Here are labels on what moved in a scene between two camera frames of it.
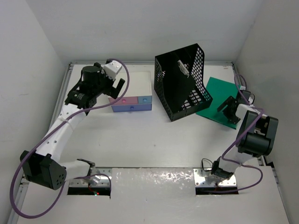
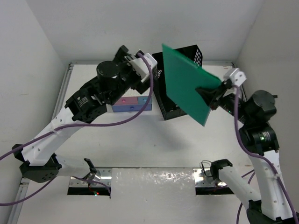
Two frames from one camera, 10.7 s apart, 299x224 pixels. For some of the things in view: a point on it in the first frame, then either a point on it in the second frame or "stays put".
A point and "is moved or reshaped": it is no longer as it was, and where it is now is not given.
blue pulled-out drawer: x=145 y=99 stays put
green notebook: x=220 y=91 is moved or reshaped
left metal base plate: x=87 y=181 stays put
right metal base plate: x=205 y=178 stays put
